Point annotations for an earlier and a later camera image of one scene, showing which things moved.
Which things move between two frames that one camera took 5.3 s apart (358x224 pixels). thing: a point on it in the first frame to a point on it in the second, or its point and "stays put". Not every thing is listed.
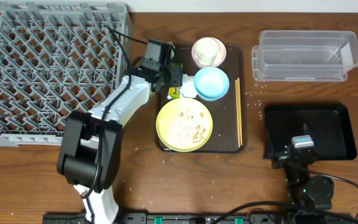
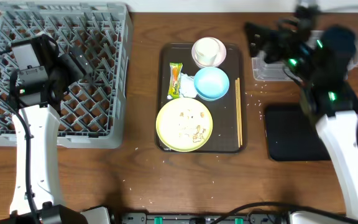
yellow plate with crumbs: [184, 124] stays put
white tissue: [188, 88] stays put
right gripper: [289, 152] to [266, 43]
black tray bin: [329, 126] stays put
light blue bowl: [211, 84] stays put
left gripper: [175, 76] to [72, 63]
